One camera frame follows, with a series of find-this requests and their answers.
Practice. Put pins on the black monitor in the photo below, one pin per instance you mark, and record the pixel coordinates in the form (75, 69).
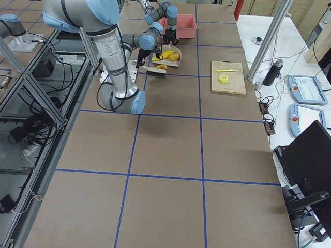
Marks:
(306, 163)

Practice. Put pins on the beige brush black bristles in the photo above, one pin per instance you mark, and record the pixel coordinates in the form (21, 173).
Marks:
(161, 73)

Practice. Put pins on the toy ginger root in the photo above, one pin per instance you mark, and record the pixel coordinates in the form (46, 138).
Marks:
(164, 67)

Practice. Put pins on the aluminium frame post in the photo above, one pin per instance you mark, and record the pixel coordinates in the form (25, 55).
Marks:
(271, 33)

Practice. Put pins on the yellow toy corn cob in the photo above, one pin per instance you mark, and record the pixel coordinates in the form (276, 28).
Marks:
(163, 55)

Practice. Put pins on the upper teach pendant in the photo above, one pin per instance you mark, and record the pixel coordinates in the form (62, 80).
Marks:
(306, 90)

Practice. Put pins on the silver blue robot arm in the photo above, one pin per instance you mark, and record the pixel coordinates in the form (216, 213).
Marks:
(165, 10)
(100, 19)

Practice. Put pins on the pink plastic bin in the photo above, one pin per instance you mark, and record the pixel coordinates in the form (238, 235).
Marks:
(185, 26)

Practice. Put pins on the beige plastic dustpan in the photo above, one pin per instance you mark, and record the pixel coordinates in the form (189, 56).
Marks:
(167, 61)

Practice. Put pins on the black water bottle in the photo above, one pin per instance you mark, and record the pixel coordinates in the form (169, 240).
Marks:
(273, 72)

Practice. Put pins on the bamboo cutting board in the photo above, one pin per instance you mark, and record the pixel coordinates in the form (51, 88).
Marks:
(236, 83)

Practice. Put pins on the yellow plastic toy knife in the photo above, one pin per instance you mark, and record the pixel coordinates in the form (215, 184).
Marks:
(227, 70)

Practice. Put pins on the brown toy potato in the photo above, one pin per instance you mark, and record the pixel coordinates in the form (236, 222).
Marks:
(174, 57)

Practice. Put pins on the teach pendant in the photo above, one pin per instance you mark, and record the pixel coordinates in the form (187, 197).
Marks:
(306, 90)
(301, 117)

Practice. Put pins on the yellow toy lemon slices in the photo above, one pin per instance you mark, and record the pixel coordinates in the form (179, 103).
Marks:
(223, 79)

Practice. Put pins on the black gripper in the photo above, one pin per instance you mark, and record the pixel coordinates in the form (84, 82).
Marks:
(170, 33)
(141, 55)

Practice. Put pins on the lower teach pendant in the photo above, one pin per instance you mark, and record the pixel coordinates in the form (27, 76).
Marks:
(301, 117)

